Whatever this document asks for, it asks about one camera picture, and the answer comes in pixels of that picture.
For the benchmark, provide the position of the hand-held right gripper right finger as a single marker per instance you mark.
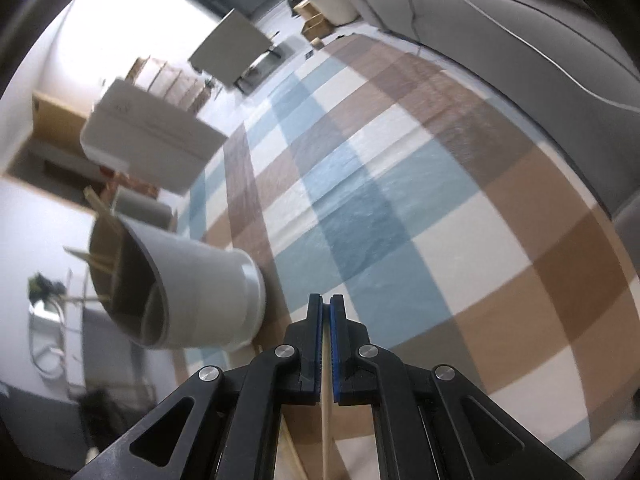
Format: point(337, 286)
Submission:
point(336, 350)

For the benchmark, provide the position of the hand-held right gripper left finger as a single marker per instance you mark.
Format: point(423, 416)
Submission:
point(320, 345)

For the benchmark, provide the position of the wooden chopstick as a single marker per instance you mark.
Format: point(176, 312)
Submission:
point(102, 210)
point(326, 435)
point(87, 256)

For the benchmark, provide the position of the grey utensil holder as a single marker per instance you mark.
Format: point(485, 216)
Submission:
point(200, 285)

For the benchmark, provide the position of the checkered tablecloth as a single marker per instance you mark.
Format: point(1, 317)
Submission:
point(400, 185)

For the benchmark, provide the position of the round white stool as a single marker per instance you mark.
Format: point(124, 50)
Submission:
point(140, 207)

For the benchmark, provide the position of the beige armchair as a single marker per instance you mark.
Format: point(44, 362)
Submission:
point(230, 45)

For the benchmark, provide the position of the cardboard box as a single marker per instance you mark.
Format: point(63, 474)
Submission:
point(307, 7)
point(315, 27)

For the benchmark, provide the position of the beige trash bin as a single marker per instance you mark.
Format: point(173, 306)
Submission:
point(340, 5)

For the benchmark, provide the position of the wooden door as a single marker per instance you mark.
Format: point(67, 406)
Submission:
point(55, 115)

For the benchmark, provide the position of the grey sofa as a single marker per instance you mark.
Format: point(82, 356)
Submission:
point(500, 35)

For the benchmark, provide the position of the wooden slatted frame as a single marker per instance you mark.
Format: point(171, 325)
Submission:
point(165, 80)

